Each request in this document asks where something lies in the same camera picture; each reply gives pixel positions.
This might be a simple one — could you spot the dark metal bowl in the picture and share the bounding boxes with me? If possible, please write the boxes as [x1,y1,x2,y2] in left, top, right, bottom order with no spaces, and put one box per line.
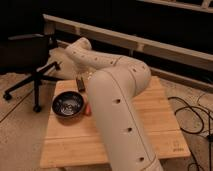
[52,91,84,118]

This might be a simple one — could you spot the black floor cables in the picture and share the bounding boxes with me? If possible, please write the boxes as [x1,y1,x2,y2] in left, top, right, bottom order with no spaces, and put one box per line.
[168,92,213,171]

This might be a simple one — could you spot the white shelf frame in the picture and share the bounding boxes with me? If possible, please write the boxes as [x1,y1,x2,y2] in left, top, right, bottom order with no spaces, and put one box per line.
[44,14,213,72]

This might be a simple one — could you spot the small orange object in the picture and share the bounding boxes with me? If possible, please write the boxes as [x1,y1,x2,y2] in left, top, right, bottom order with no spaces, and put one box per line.
[85,103,91,116]

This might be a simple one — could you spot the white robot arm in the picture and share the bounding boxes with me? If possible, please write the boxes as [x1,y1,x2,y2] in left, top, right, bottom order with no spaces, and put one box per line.
[65,38,163,171]

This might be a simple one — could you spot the black office chair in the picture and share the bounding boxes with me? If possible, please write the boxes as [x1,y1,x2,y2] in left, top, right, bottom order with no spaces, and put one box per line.
[0,35,60,112]

